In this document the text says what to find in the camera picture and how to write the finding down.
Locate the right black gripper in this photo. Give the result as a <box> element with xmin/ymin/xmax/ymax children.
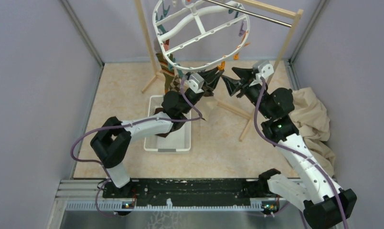
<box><xmin>222</xmin><ymin>66</ymin><xmax>273</xmax><ymax>119</ymax></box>

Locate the brown checkered sock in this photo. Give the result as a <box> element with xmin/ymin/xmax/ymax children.
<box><xmin>164</xmin><ymin>74</ymin><xmax>181</xmax><ymax>94</ymax></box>

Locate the white round clip hanger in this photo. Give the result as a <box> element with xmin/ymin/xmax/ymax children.
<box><xmin>152</xmin><ymin>0</ymin><xmax>251</xmax><ymax>71</ymax></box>

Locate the beige brown sock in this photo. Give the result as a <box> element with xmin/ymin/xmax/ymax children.
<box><xmin>201</xmin><ymin>90</ymin><xmax>217</xmax><ymax>110</ymax></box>

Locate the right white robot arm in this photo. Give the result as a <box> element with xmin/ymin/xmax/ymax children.
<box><xmin>223</xmin><ymin>64</ymin><xmax>357</xmax><ymax>229</ymax></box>

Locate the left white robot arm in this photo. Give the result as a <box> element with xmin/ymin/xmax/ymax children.
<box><xmin>90</xmin><ymin>67</ymin><xmax>224</xmax><ymax>198</ymax></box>

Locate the orange green sock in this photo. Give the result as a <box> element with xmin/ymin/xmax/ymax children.
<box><xmin>155</xmin><ymin>52</ymin><xmax>175</xmax><ymax>93</ymax></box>

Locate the dark brown sock in basket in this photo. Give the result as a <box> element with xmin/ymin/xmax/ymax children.
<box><xmin>154</xmin><ymin>107</ymin><xmax>164</xmax><ymax>115</ymax></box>

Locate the metal hanging rod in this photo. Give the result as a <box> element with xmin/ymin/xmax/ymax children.
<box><xmin>204</xmin><ymin>0</ymin><xmax>292</xmax><ymax>28</ymax></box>

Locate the white plastic basket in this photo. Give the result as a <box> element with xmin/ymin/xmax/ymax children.
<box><xmin>143</xmin><ymin>95</ymin><xmax>192</xmax><ymax>153</ymax></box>

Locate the beige crumpled cloth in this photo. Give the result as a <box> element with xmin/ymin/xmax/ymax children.
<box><xmin>289</xmin><ymin>87</ymin><xmax>336</xmax><ymax>177</ymax></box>

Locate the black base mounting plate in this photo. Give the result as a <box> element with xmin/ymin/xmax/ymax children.
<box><xmin>102</xmin><ymin>177</ymin><xmax>291</xmax><ymax>216</ymax></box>

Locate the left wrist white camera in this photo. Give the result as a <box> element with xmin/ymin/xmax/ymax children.
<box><xmin>187</xmin><ymin>73</ymin><xmax>205</xmax><ymax>94</ymax></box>

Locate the wrist white camera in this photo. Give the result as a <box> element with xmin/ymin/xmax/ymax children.
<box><xmin>187</xmin><ymin>73</ymin><xmax>205</xmax><ymax>94</ymax></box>
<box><xmin>253</xmin><ymin>60</ymin><xmax>275</xmax><ymax>84</ymax></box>

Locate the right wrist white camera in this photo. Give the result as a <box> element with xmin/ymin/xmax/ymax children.
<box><xmin>253</xmin><ymin>60</ymin><xmax>275</xmax><ymax>84</ymax></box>

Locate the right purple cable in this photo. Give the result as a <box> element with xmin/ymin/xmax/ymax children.
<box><xmin>254</xmin><ymin>77</ymin><xmax>349</xmax><ymax>229</ymax></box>

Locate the purple cable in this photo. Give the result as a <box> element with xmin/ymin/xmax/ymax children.
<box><xmin>70</xmin><ymin>75</ymin><xmax>206</xmax><ymax>219</ymax></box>
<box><xmin>254</xmin><ymin>77</ymin><xmax>349</xmax><ymax>229</ymax></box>

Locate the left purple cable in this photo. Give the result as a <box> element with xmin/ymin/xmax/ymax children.
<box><xmin>70</xmin><ymin>75</ymin><xmax>206</xmax><ymax>219</ymax></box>

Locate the wooden drying rack frame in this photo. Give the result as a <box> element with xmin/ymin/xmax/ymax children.
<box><xmin>133</xmin><ymin>0</ymin><xmax>304</xmax><ymax>142</ymax></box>

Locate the white slotted cable duct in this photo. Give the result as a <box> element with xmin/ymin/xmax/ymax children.
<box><xmin>65</xmin><ymin>198</ymin><xmax>264</xmax><ymax>212</ymax></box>

